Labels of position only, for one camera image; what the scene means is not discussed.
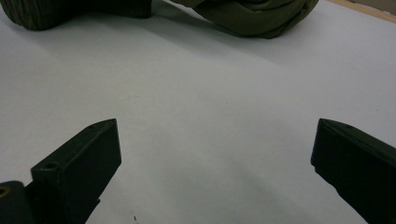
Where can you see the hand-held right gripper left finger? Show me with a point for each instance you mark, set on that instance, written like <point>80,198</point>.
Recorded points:
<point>77,174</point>

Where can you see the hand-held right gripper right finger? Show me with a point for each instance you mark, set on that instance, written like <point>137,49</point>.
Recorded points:
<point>358,168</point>

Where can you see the olive green garment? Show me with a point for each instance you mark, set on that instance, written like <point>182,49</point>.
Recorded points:
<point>249,18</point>

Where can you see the wooden table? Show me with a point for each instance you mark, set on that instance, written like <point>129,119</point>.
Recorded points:
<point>367,11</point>

